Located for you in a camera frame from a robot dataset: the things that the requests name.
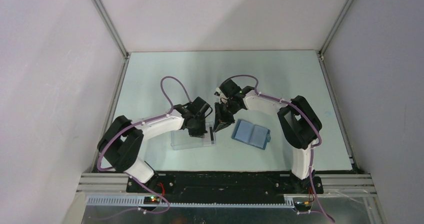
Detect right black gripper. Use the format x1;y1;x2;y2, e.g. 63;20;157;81
213;101;241;133

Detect clear plastic card box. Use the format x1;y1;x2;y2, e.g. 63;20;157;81
170;122;217;151

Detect blue leather card holder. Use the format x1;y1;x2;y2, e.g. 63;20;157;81
231;119;271;150

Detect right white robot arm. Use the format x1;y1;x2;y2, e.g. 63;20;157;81
213;77;322;193

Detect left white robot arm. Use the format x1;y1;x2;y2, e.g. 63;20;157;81
97;97;213;192

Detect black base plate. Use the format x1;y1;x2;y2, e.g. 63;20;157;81
146;171;324;205

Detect aluminium frame rail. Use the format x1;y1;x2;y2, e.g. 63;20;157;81
91;0;129;59

